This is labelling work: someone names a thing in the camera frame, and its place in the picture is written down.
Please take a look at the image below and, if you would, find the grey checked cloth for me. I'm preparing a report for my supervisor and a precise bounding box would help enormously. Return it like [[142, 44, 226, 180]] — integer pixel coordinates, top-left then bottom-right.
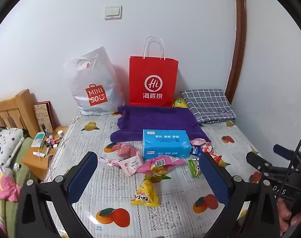
[[180, 89, 236, 124]]

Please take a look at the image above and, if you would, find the blue tissue box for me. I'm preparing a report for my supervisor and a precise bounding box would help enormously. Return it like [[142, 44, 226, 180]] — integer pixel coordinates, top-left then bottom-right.
[[142, 129, 193, 159]]

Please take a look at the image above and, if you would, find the person's right hand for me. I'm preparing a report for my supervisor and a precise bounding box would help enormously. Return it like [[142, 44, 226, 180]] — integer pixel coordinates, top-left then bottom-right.
[[277, 200, 301, 232]]

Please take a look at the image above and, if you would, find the yellow green snack packet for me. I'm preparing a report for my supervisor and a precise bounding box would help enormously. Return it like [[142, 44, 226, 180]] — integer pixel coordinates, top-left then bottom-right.
[[172, 98, 189, 108]]

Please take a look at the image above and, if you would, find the pink peach snack packet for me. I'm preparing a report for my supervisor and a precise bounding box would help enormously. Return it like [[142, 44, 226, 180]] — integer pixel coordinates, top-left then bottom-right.
[[119, 154, 144, 177]]

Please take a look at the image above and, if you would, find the wooden nightstand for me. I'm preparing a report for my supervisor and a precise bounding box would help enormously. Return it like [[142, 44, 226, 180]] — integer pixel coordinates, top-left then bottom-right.
[[23, 126, 69, 181]]

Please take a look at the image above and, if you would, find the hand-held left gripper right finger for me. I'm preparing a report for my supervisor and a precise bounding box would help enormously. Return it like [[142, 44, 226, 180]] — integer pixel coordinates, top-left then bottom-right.
[[199, 152, 281, 238]]

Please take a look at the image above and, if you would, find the white dotted pillow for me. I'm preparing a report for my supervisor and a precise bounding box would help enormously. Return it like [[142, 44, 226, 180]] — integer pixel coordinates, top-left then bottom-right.
[[0, 128, 24, 166]]

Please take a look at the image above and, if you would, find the yellow triangular snack packet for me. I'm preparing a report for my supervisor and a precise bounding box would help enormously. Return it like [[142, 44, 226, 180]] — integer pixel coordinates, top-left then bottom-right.
[[131, 179, 160, 207]]

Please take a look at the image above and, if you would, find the fruit print table cover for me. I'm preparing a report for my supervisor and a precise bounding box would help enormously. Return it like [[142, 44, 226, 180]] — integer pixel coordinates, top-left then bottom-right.
[[43, 109, 272, 238]]

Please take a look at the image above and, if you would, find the green blanket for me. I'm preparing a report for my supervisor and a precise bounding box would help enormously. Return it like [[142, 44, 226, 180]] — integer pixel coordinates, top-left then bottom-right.
[[0, 136, 42, 238]]

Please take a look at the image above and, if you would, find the white light switch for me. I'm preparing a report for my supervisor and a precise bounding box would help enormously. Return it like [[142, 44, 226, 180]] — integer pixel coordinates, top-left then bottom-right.
[[104, 5, 122, 20]]

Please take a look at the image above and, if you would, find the pink candy packet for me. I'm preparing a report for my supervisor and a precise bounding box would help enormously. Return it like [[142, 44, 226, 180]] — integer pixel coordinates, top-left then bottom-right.
[[191, 138, 207, 147]]

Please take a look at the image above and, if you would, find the red paper bag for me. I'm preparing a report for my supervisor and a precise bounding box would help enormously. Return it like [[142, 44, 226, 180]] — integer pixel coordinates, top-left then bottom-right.
[[129, 36, 179, 107]]

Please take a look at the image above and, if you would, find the red white candy wrapper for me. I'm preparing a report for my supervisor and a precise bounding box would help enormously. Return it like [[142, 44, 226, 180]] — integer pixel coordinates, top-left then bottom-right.
[[201, 142, 213, 154]]

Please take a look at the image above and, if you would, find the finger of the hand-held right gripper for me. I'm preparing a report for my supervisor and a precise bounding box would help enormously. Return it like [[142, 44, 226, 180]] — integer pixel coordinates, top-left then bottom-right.
[[246, 151, 273, 173], [273, 144, 301, 164]]

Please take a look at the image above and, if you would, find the white plastic shopping bag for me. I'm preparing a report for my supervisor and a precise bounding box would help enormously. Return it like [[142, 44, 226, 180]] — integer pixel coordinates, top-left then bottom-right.
[[63, 46, 124, 116]]

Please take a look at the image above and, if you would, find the teal white box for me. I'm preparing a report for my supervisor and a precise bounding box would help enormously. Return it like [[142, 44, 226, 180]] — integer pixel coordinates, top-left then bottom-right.
[[32, 132, 45, 148]]

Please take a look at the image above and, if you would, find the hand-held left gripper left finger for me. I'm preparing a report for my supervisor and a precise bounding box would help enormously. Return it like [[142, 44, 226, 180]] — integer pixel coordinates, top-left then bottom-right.
[[17, 151, 99, 238]]

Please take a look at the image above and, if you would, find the round pink snack packet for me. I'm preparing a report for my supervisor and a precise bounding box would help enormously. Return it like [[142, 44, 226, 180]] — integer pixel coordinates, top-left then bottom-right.
[[115, 142, 138, 159]]

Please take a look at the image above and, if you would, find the magenta snack packet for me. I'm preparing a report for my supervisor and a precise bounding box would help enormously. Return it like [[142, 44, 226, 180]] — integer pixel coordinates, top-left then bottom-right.
[[136, 155, 186, 182]]

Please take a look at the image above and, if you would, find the pink blanket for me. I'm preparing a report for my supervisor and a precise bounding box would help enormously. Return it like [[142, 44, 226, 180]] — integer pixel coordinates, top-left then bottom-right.
[[0, 161, 22, 202]]

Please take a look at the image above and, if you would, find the brown wooden door frame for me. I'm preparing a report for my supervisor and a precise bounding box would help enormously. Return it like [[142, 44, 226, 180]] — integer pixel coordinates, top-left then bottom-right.
[[226, 0, 247, 105]]

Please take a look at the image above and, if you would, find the wooden headboard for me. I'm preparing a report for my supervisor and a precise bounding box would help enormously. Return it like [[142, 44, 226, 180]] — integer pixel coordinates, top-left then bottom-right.
[[0, 89, 40, 139]]

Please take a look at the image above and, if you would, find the patterned flat box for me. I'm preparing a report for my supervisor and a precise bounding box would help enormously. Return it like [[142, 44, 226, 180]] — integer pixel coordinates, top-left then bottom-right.
[[34, 101, 54, 132]]

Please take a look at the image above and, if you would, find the purple towel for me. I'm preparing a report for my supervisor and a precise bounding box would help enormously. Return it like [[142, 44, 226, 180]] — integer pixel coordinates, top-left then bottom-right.
[[110, 105, 212, 144]]

